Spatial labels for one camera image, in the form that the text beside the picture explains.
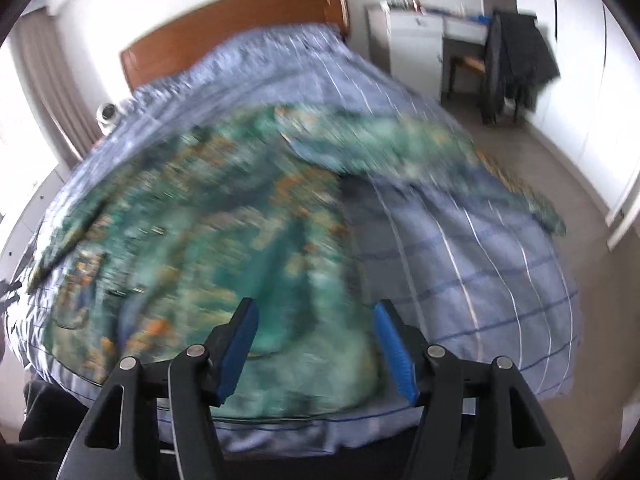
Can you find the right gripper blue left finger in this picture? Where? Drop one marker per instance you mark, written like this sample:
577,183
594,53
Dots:
200,378

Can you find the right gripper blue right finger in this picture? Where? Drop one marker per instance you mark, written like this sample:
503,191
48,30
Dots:
430,378

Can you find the green landscape print padded jacket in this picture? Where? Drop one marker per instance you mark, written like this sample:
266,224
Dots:
316,214

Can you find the blue checked duvet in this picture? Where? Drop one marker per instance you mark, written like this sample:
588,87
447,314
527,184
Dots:
288,65

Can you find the white round fan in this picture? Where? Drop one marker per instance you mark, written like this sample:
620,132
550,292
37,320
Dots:
108,117

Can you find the white wardrobe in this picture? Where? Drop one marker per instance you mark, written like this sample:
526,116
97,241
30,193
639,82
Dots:
591,113

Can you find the wooden chair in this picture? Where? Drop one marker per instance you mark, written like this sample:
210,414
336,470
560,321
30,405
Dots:
476,66

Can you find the beige curtain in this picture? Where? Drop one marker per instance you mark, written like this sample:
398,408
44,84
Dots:
51,88

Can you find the black jacket on chair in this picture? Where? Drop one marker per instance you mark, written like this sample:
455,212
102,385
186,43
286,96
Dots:
518,65

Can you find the white desk with drawers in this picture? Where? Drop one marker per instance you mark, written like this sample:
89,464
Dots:
410,45

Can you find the brown wooden headboard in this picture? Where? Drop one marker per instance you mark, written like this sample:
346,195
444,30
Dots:
179,44

